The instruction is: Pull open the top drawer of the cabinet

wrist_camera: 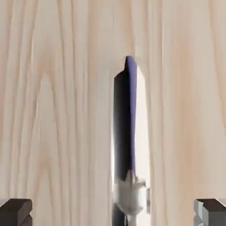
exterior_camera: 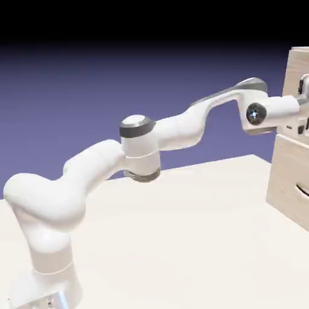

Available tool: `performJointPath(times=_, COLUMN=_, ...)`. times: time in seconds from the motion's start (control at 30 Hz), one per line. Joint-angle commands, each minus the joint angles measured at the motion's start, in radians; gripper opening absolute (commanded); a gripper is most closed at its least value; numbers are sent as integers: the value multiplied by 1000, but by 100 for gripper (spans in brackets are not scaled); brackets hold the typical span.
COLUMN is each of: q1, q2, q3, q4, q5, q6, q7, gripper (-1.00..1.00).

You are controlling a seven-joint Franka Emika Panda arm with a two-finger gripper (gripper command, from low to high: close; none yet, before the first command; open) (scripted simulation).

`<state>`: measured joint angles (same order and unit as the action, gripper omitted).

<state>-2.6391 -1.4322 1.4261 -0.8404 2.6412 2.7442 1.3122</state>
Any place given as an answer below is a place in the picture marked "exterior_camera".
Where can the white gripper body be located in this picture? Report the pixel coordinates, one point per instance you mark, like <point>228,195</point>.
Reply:
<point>306,84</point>

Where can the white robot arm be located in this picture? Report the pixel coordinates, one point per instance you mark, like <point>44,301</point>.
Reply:
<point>142,144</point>

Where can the light wood drawer front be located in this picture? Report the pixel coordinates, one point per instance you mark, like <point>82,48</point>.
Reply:
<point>283,169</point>
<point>292,70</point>

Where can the light wood cabinet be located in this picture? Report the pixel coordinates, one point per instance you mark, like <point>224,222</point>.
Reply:
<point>301,49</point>

